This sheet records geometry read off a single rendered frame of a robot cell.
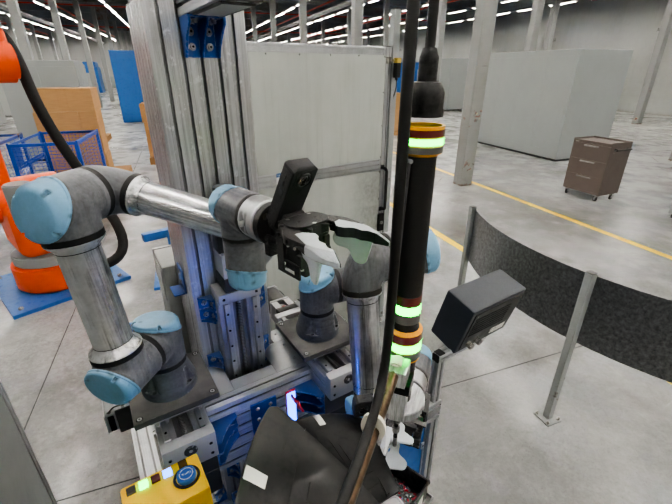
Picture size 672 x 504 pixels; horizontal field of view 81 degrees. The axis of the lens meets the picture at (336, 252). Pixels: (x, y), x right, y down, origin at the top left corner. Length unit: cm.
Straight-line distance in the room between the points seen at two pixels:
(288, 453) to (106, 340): 57
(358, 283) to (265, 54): 162
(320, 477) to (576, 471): 211
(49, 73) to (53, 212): 1008
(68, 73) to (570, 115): 1076
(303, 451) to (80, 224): 60
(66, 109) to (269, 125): 631
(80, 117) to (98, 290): 742
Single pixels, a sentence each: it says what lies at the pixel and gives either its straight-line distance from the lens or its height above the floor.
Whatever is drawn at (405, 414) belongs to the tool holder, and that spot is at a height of 146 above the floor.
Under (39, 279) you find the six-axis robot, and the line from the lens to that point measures 436.
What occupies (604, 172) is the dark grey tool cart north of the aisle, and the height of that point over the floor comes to 47.
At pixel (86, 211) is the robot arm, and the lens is 92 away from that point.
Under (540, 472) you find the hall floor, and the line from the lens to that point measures 253.
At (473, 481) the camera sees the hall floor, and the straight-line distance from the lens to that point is 238.
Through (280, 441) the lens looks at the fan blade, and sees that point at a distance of 60.
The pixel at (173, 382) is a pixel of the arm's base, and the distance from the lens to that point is 122.
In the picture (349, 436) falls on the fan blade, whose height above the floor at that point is 118.
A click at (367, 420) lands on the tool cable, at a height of 157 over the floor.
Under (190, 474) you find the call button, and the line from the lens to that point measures 102.
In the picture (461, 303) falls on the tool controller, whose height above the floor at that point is 124.
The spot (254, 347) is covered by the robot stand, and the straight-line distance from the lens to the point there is 140.
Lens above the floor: 187
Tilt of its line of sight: 25 degrees down
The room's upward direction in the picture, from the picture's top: straight up
